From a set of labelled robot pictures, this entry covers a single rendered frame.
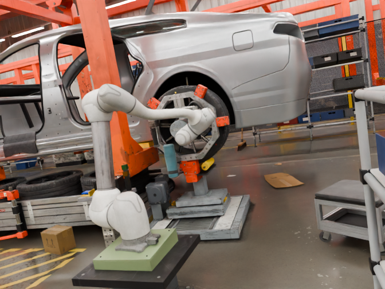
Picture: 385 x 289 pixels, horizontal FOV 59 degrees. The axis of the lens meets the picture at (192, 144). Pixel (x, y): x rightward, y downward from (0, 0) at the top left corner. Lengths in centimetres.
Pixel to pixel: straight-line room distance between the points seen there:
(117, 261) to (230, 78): 183
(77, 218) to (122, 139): 91
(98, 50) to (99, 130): 105
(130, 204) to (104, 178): 25
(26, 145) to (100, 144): 216
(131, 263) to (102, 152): 60
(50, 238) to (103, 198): 130
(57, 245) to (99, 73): 142
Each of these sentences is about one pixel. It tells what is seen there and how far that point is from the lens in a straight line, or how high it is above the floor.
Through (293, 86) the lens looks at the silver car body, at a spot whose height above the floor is 102.
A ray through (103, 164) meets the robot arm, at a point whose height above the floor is 79.
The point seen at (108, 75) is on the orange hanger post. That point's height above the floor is 135.
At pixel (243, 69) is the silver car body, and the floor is 124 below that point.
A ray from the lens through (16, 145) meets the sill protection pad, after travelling 408.
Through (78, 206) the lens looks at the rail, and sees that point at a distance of 323.
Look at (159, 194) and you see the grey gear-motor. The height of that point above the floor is 32.
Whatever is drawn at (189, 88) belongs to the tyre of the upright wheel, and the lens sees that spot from 277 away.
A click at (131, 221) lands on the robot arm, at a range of 175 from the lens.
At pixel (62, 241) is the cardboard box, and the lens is 308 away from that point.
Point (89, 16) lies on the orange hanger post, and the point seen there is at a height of 181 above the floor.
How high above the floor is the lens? 105
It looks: 7 degrees down
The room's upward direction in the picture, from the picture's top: 10 degrees counter-clockwise
